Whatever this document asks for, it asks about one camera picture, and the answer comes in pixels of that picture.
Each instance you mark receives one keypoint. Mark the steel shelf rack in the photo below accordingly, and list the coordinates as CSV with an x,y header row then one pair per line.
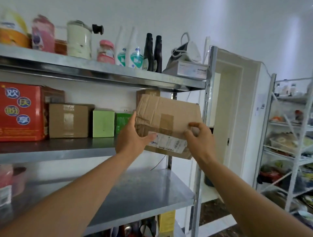
x,y
137,190

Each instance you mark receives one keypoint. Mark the white door frame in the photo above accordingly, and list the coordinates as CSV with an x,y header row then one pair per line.
x,y
244,102

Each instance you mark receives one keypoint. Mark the light green box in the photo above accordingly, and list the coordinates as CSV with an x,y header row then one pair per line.
x,y
103,123

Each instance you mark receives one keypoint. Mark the person's left forearm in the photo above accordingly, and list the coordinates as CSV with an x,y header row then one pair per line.
x,y
73,195

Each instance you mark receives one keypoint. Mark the square taped cardboard box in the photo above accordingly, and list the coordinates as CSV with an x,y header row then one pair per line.
x,y
68,122

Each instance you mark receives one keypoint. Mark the dark brown cardboard box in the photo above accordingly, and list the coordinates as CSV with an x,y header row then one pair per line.
x,y
53,95

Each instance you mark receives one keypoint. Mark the person's left hand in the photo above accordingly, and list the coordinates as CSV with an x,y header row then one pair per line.
x,y
128,141

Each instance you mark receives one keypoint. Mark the person's right hand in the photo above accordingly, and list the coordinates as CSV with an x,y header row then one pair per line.
x,y
201,146

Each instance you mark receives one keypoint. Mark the orange jar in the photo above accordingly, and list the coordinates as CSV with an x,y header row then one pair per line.
x,y
60,46

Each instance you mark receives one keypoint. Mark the person's right forearm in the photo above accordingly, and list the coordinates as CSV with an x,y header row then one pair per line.
x,y
244,202

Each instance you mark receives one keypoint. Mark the pink lidded jar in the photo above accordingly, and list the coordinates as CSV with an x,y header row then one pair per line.
x,y
106,52

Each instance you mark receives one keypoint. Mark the small white bottle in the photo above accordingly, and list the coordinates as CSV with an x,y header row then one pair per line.
x,y
285,89

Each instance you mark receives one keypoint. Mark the white bottle green label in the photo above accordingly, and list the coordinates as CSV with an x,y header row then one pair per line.
x,y
120,55
135,57

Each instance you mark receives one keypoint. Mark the person's right thumb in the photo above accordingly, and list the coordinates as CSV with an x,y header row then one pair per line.
x,y
188,136

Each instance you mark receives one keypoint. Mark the clear food tray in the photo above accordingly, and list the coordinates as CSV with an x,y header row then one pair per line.
x,y
283,141

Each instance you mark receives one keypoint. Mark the black knob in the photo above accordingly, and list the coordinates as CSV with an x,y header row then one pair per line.
x,y
98,29

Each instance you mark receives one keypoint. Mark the dark glass bottle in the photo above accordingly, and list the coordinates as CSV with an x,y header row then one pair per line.
x,y
148,53
158,55

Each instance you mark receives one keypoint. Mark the black bin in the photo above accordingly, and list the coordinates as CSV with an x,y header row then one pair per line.
x,y
208,182

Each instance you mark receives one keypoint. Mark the grey flat box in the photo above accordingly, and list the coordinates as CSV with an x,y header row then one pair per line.
x,y
188,69

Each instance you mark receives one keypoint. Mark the small brown cardboard box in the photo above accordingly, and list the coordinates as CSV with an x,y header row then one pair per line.
x,y
149,92

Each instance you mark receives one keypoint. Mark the pink plastic container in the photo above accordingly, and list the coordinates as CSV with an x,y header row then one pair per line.
x,y
5,185

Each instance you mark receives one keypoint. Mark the person's left thumb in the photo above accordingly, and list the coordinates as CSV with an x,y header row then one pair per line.
x,y
148,139

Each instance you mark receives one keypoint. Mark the white clothes iron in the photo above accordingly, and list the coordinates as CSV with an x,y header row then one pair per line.
x,y
188,52

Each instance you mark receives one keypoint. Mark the cream white kettle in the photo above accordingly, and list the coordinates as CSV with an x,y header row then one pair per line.
x,y
79,40

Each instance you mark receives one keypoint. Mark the red printed carton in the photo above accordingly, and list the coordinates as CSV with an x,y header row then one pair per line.
x,y
20,112

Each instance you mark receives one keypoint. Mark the yellow box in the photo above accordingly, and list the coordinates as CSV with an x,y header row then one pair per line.
x,y
167,223

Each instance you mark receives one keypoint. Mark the yellow and white bag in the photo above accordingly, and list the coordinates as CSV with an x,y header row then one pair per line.
x,y
12,29

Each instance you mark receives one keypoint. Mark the pink packet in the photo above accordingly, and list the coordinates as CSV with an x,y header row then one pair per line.
x,y
43,34

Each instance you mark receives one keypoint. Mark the green printed box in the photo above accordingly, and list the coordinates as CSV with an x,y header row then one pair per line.
x,y
122,122

